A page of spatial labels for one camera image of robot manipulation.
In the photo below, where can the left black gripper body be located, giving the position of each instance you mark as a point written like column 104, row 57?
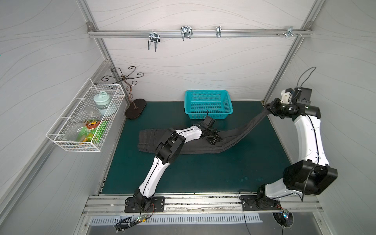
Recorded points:
column 213, row 134

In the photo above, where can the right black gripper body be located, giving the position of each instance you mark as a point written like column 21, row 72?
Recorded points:
column 274, row 107

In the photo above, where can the dark grey long pants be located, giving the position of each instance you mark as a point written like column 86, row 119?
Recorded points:
column 149, row 139

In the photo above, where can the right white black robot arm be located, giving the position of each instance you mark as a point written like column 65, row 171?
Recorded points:
column 312, row 173

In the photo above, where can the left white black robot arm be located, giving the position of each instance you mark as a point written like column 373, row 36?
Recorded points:
column 167, row 151

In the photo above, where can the teal plastic basket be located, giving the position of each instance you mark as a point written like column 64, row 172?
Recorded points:
column 201, row 103

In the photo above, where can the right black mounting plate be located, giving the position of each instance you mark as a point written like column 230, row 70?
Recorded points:
column 254, row 203

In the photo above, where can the black mounting plate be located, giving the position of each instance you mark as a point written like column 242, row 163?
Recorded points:
column 254, row 203
column 153, row 204

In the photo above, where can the ornate metal hook stand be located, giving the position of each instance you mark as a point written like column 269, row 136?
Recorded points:
column 136, row 106

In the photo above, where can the small metal clip hook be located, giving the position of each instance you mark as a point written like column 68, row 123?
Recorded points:
column 218, row 31

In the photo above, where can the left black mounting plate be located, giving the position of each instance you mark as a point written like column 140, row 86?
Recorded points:
column 153, row 204

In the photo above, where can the metal loop hook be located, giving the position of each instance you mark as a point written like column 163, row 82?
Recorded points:
column 186, row 32

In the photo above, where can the right circuit board in hole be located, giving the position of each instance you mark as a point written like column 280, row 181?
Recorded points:
column 284, row 219

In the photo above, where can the metal double hook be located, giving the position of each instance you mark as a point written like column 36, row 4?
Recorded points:
column 154, row 39

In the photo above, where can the pale green lidded jar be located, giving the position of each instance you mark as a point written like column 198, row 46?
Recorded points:
column 102, row 100

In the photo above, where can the colourful snack packet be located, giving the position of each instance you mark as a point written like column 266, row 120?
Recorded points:
column 92, row 131

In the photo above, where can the clear plastic bag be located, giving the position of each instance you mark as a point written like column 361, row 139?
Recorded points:
column 72, row 132

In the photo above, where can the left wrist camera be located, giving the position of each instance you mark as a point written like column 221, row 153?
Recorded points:
column 207, row 123

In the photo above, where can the metal bracket hook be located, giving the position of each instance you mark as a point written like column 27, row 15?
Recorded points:
column 289, row 33

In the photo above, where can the white slotted cable duct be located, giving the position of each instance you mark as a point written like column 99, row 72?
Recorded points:
column 182, row 219

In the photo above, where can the left circuit board with wires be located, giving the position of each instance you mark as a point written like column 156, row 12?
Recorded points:
column 129, row 222

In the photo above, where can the white wire wall basket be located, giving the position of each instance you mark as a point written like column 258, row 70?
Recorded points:
column 75, row 113

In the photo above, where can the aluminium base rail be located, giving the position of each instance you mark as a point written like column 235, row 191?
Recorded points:
column 193, row 203

